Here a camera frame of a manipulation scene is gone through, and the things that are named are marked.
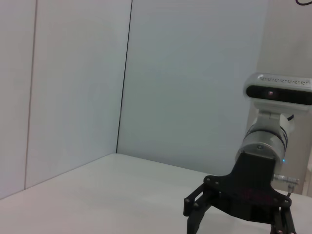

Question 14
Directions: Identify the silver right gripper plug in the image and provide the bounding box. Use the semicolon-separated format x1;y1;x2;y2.
274;174;300;193

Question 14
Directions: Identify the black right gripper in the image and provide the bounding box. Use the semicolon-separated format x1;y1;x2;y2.
183;153;298;234

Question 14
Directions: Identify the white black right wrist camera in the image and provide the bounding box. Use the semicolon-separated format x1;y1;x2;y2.
243;72;312;115

